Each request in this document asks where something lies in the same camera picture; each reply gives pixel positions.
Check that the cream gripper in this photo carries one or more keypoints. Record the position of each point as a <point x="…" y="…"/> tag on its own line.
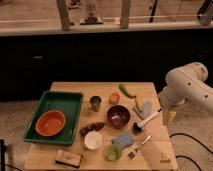
<point x="168" y="113"/>

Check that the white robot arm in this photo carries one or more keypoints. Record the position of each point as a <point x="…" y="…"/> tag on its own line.
<point x="185" y="83"/>

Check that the green plastic cup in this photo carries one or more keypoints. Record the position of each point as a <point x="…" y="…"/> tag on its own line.
<point x="112" y="153"/>

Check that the small metal cup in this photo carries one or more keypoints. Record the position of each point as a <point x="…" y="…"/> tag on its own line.
<point x="95" y="102"/>

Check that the white paper cup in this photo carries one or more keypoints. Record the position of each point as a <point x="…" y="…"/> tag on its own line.
<point x="93" y="140"/>

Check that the grey cloth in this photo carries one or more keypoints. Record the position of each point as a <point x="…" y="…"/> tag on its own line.
<point x="145" y="112"/>

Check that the yellow banana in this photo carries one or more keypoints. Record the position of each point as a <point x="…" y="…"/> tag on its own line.
<point x="139" y="103"/>

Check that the black white dish brush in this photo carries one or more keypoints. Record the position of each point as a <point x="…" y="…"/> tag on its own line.
<point x="137" y="127"/>

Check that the dark purple bowl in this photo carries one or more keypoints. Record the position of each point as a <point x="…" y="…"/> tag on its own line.
<point x="118" y="116"/>

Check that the green chili pepper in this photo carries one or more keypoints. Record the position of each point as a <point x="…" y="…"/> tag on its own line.
<point x="125" y="92"/>

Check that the brown grape bunch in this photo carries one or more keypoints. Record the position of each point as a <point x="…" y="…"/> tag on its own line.
<point x="95" y="126"/>

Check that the green plastic tray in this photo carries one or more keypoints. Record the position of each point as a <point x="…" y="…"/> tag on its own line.
<point x="67" y="102"/>

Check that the wooden block eraser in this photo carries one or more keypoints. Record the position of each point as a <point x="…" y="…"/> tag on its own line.
<point x="67" y="158"/>

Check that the orange bowl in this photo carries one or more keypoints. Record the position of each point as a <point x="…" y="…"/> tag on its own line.
<point x="50" y="123"/>

